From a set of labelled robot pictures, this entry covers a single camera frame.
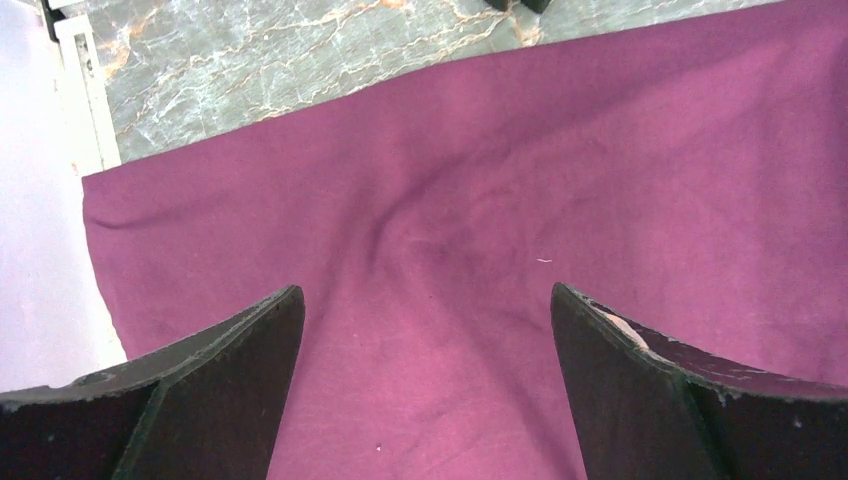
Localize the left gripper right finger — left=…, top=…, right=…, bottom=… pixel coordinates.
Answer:
left=551, top=283, right=847, bottom=479

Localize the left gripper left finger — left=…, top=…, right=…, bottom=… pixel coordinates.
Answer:
left=1, top=286, right=305, bottom=479

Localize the purple cloth wrap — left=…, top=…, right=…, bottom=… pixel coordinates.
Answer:
left=83, top=1, right=847, bottom=479

